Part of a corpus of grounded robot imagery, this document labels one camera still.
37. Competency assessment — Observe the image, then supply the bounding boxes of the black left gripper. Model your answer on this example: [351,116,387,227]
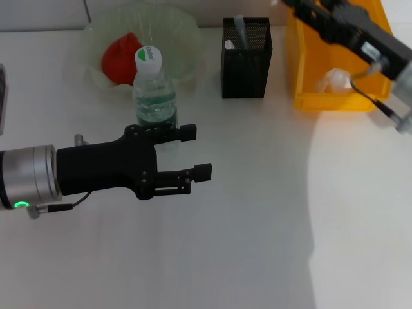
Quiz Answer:
[55,123,213,201]

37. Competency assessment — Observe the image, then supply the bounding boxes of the grey silver pen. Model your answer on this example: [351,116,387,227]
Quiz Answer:
[233,15,250,51]

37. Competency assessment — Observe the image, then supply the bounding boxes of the green glass fruit plate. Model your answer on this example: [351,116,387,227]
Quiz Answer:
[80,2,209,97]

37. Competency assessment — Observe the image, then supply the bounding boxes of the white paper ball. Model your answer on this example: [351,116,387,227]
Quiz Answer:
[315,67,353,94]

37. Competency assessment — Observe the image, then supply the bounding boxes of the green label water bottle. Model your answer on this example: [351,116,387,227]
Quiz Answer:
[132,46,178,151]

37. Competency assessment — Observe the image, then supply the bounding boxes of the yellow plastic bin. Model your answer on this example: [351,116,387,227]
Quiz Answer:
[285,0,400,113]

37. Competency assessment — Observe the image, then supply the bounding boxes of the red orange fruit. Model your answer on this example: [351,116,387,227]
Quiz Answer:
[101,31,144,87]

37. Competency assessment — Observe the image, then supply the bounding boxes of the black mesh pen holder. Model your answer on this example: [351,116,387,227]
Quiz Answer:
[221,17,274,100]

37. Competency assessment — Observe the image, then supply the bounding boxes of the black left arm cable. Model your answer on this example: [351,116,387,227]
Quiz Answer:
[27,134,93,220]

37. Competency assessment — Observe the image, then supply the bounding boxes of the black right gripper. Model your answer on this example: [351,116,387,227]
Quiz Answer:
[279,0,412,81]

